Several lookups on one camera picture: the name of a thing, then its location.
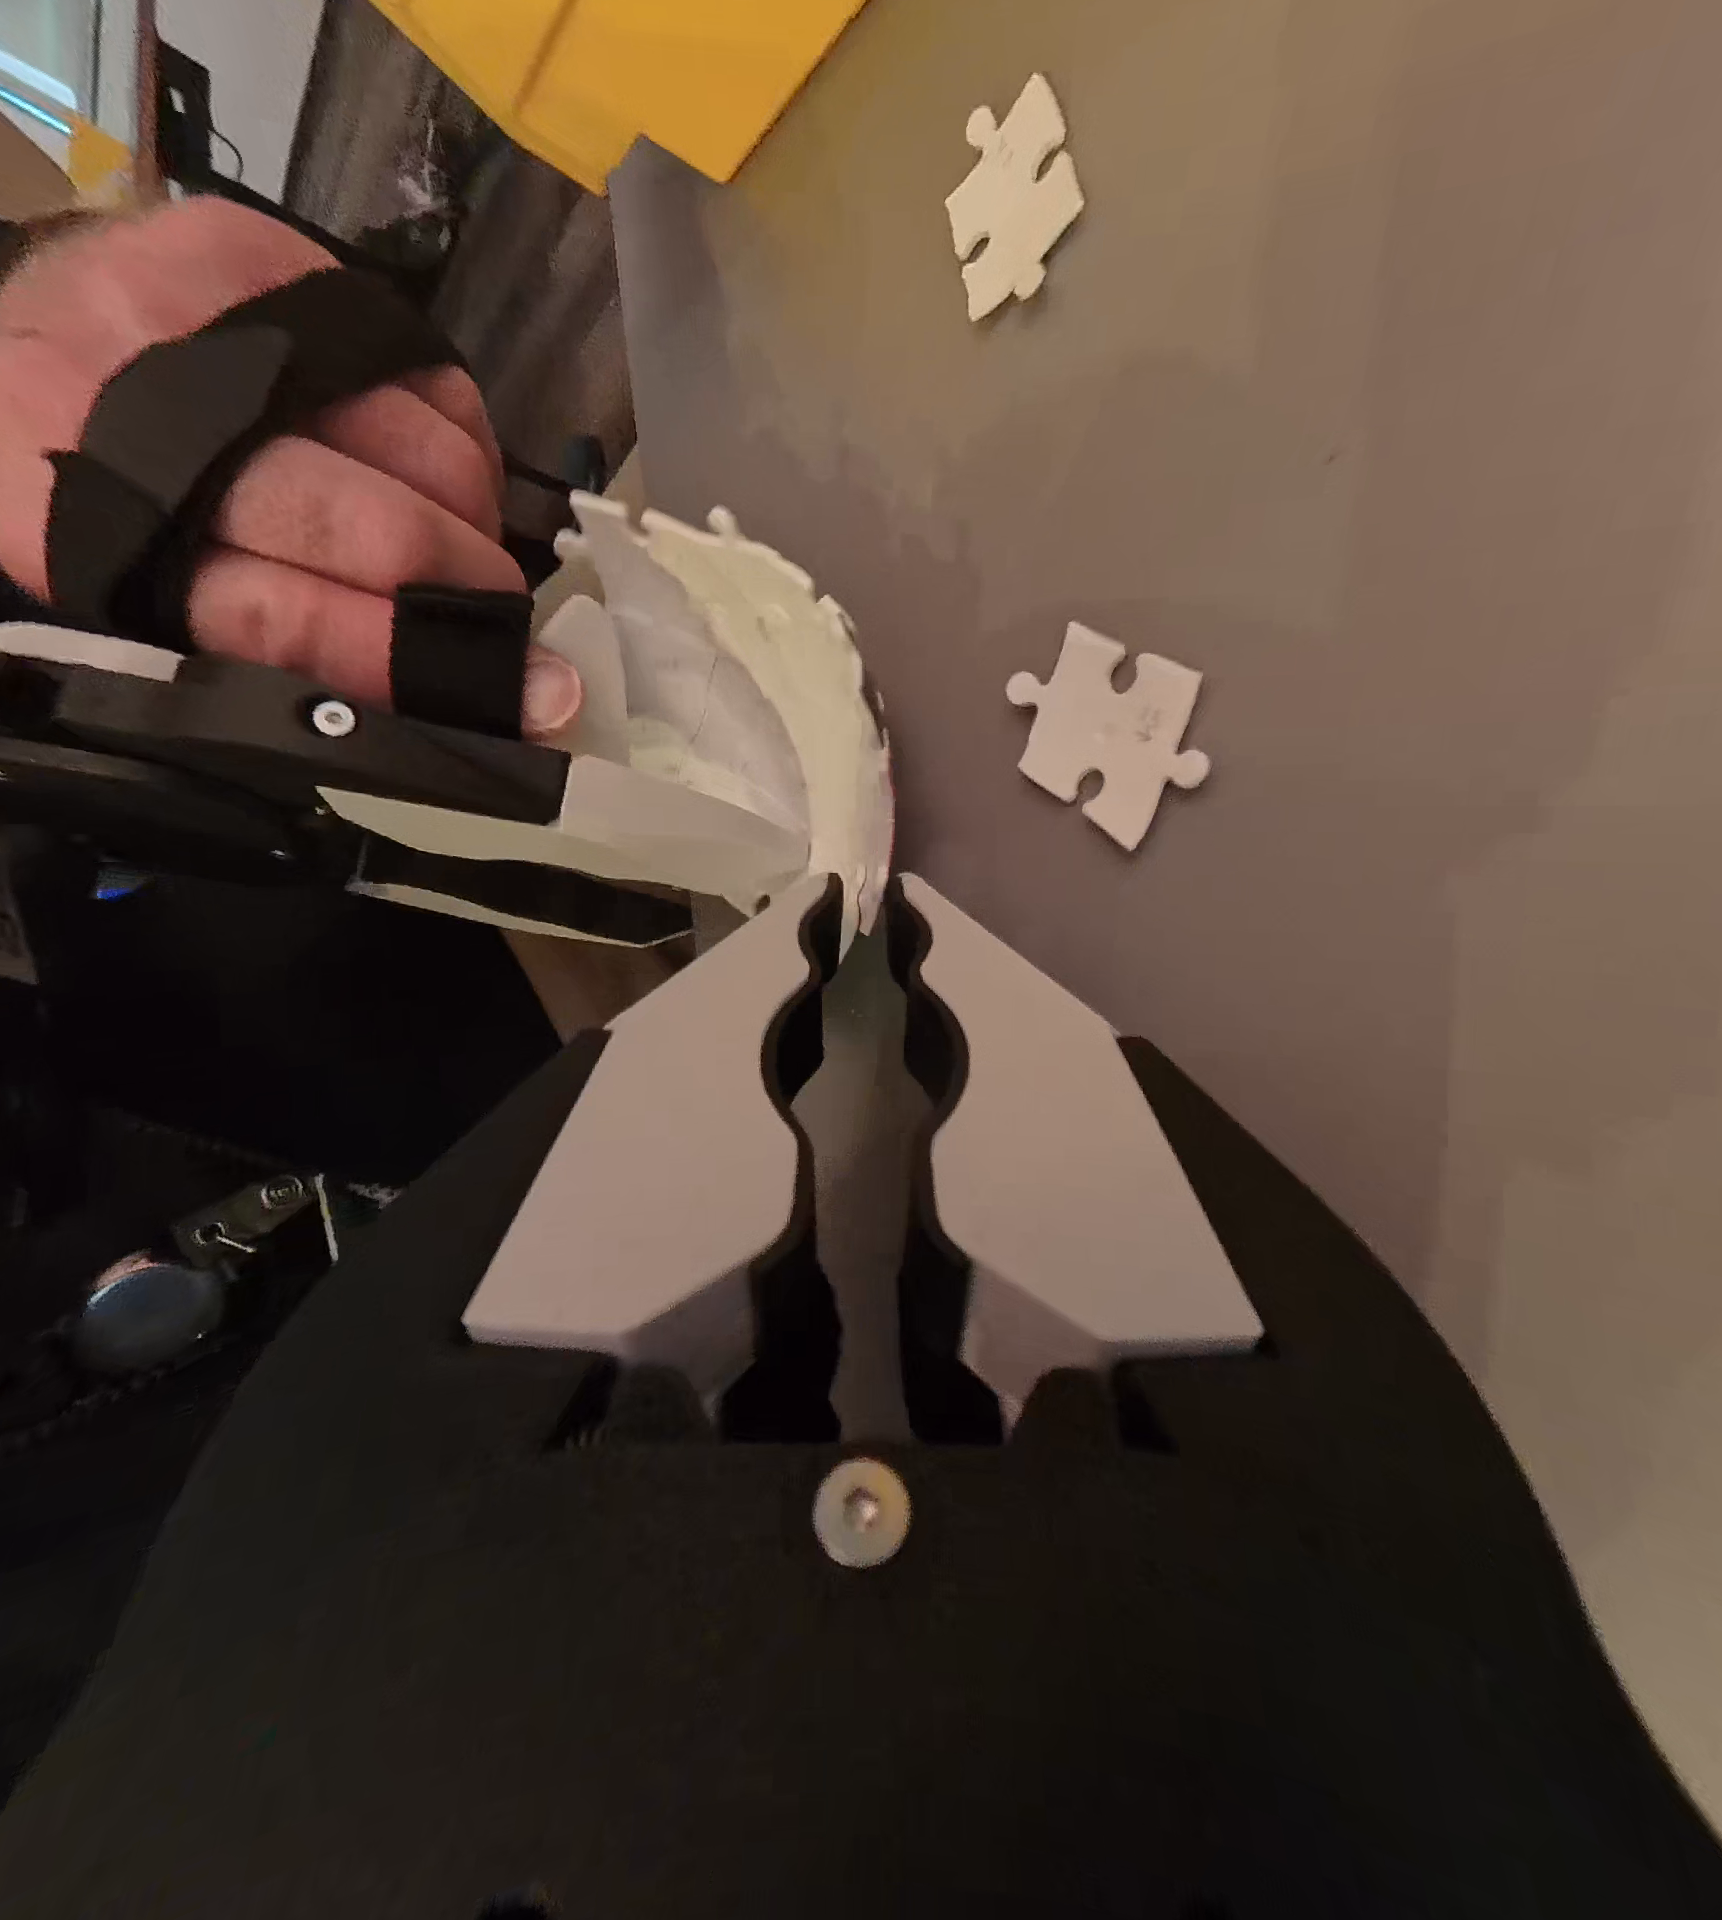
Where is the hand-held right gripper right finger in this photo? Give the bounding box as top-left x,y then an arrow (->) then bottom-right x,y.
887,871 -> 1267,1364

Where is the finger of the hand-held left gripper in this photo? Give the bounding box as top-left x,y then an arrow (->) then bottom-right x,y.
557,755 -> 813,919
319,787 -> 702,953

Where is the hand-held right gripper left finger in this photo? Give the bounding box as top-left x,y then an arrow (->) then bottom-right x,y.
460,871 -> 845,1370

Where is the white puzzle ball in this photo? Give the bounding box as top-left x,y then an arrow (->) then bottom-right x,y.
529,493 -> 900,940

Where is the white puzzle piece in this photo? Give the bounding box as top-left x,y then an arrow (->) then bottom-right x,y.
1006,621 -> 1211,855
941,73 -> 1088,324

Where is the person's left hand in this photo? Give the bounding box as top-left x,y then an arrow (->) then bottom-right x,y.
0,199 -> 588,740

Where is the round metal disc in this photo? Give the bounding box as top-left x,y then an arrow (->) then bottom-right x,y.
80,1256 -> 227,1380

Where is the brown cardboard box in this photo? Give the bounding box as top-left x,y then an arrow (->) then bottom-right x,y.
0,66 -> 89,212

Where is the yellow cardboard box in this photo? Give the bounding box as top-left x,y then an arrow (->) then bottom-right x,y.
369,0 -> 874,193

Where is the black cable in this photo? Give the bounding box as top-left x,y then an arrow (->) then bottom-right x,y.
156,42 -> 252,201

